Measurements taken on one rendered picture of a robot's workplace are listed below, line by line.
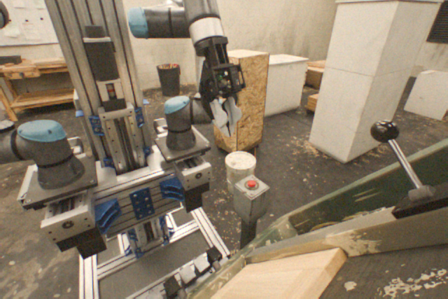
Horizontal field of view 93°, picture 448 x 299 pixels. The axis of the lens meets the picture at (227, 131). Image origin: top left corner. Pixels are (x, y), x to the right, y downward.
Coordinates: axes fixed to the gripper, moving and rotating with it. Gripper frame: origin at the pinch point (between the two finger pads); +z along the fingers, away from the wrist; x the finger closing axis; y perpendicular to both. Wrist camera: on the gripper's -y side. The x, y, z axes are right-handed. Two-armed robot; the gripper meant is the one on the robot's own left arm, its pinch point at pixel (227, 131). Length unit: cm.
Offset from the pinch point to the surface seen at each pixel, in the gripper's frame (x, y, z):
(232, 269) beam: -2.5, -15.4, 43.4
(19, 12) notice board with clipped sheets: -125, -433, -266
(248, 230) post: 20, -46, 53
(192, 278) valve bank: -13, -31, 50
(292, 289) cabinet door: -4.1, 18.0, 26.7
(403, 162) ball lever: 11.8, 29.5, 8.9
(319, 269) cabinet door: 0.7, 19.9, 24.8
